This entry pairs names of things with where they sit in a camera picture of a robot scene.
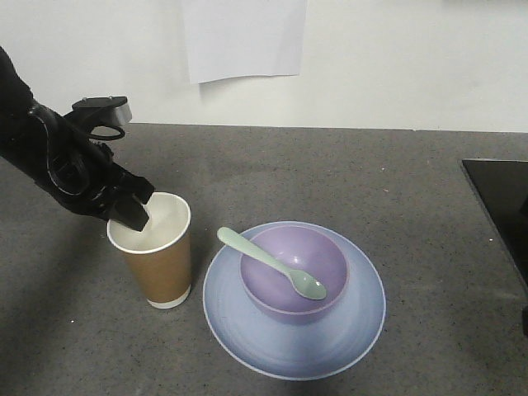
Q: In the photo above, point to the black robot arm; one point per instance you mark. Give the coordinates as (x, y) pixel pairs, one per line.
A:
(16, 100)

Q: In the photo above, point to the light blue plate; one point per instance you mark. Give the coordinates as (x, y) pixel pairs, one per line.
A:
(286, 351)

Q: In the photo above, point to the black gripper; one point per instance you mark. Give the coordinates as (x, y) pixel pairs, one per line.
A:
(71, 161)

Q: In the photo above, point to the brown paper cup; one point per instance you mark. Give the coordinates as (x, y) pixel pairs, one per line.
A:
(159, 256)

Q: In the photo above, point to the white spoon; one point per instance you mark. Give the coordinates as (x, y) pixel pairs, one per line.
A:
(268, 262)

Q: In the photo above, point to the purple bowl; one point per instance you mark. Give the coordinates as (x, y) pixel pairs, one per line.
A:
(300, 247)

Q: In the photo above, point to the white paper sheet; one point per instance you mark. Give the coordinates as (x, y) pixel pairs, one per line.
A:
(238, 39)

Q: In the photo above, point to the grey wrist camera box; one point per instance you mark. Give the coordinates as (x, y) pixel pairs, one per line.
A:
(106, 110)

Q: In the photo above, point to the black induction cooktop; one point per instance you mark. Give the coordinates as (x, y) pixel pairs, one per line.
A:
(501, 186)

